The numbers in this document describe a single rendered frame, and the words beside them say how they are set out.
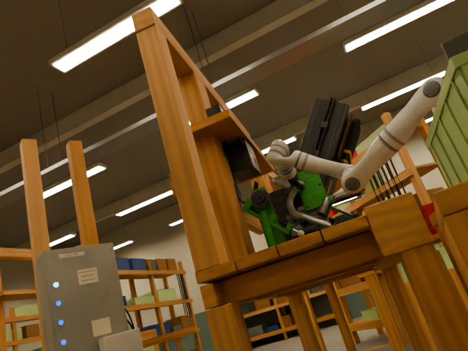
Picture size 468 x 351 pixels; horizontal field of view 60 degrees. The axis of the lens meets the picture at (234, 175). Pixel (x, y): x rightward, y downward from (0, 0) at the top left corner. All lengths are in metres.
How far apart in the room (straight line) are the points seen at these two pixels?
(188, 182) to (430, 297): 0.80
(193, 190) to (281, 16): 4.78
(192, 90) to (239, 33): 4.15
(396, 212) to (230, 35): 5.12
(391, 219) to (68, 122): 6.45
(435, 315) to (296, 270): 0.40
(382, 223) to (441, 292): 0.23
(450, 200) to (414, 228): 0.59
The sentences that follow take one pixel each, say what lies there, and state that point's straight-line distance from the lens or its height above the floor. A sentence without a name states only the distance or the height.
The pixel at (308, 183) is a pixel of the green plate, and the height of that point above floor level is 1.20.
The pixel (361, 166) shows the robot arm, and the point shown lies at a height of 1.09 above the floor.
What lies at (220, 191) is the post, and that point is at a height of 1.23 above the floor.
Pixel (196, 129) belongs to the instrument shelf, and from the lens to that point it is 1.77.
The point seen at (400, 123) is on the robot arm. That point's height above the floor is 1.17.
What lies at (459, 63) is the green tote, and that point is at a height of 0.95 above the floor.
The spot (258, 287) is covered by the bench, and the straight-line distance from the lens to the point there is 1.34.
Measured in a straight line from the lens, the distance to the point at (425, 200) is 4.42.
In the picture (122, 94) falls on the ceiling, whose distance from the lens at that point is 6.68.
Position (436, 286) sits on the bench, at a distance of 1.23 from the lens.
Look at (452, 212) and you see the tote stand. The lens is 0.64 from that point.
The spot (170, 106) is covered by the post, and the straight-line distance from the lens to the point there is 1.50.
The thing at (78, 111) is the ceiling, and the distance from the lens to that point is 7.18.
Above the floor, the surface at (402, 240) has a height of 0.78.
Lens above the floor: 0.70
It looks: 19 degrees up
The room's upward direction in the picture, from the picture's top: 17 degrees counter-clockwise
